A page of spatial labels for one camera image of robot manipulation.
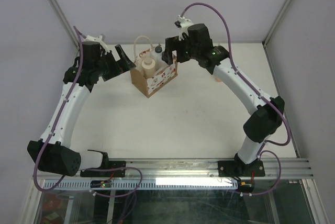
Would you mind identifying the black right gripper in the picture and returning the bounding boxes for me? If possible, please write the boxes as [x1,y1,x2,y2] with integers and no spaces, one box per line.
[161,35,199,65]

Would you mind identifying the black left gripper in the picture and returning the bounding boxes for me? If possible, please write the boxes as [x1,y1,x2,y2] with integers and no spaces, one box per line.
[95,45,136,81]

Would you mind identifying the white bottle black cap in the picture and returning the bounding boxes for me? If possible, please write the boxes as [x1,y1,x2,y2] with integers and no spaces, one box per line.
[151,44,166,70]

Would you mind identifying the cream round bottle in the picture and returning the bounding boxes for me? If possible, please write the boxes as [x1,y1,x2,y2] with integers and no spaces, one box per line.
[141,58,156,79]

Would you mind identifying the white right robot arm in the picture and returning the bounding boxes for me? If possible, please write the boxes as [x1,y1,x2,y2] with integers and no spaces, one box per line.
[162,21,285,175]

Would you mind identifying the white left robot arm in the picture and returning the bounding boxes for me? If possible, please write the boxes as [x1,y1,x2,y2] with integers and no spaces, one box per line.
[27,41,135,176]

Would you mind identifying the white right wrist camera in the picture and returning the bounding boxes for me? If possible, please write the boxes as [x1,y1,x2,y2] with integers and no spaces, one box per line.
[175,15,194,41]

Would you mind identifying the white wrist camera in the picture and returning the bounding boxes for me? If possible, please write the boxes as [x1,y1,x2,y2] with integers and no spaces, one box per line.
[175,15,194,41]
[84,35,110,52]

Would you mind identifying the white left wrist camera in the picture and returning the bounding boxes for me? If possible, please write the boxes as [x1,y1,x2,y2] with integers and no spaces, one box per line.
[84,35,110,52]

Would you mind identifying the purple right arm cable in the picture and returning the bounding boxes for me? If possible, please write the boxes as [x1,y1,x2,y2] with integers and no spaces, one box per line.
[182,3,292,197]

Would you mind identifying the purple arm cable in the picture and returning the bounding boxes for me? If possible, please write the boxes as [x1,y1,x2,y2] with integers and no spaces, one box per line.
[33,26,143,198]
[182,3,292,197]

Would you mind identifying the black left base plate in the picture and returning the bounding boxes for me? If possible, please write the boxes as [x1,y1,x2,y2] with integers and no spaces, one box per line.
[80,160,126,178]

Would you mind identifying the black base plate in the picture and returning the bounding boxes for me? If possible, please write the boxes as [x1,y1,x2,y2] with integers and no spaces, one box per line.
[217,160,265,177]
[80,160,126,178]

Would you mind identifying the slotted cable duct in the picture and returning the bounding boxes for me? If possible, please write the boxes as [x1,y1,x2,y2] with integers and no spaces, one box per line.
[55,177,238,191]

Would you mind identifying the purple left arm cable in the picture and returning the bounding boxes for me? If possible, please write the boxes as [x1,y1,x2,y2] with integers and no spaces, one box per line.
[33,26,143,198]

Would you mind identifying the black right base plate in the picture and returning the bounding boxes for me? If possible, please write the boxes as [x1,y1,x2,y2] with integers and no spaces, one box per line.
[217,160,265,177]

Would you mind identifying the aluminium front rail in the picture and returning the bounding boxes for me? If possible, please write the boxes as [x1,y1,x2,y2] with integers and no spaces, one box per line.
[32,157,315,182]

